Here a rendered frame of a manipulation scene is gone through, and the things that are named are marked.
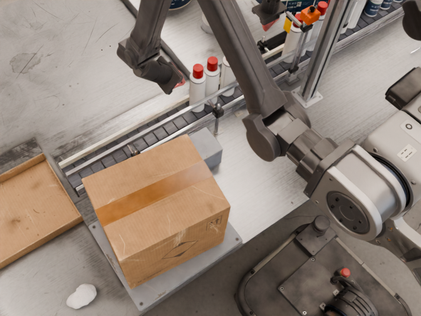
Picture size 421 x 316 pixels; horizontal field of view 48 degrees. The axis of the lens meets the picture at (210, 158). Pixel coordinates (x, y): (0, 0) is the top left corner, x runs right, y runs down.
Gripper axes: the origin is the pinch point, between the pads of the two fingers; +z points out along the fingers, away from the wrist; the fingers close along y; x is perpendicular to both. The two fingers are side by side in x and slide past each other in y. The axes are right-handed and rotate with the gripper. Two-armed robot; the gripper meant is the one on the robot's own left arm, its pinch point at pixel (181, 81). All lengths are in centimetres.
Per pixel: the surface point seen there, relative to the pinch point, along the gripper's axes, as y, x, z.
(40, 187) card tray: 5, 53, -15
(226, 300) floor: -45, 74, 77
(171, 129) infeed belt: -2.5, 16.3, 10.6
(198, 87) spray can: -1.9, -0.9, 6.8
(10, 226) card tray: -2, 63, -23
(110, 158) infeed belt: -0.9, 33.2, -3.8
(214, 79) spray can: -2.3, -5.6, 10.5
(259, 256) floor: -37, 55, 94
